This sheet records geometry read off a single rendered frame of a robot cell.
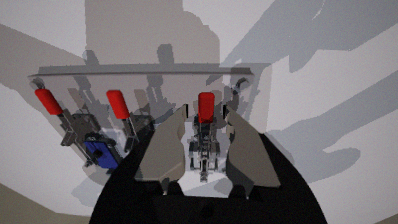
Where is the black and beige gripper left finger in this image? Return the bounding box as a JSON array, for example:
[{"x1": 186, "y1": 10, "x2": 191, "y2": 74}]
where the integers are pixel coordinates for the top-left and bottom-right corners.
[{"x1": 89, "y1": 104, "x2": 188, "y2": 224}]

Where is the grey flat plate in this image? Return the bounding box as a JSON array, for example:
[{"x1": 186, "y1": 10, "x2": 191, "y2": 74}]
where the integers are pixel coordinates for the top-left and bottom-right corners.
[{"x1": 27, "y1": 72, "x2": 255, "y2": 173}]

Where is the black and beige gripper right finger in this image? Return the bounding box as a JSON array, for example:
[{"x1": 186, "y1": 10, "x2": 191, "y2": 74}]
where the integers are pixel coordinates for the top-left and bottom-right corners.
[{"x1": 223, "y1": 104, "x2": 328, "y2": 224}]

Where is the dark blue flat plate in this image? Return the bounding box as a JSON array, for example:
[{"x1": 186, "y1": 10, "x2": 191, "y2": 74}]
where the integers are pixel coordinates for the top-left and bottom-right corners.
[{"x1": 84, "y1": 138, "x2": 120, "y2": 169}]

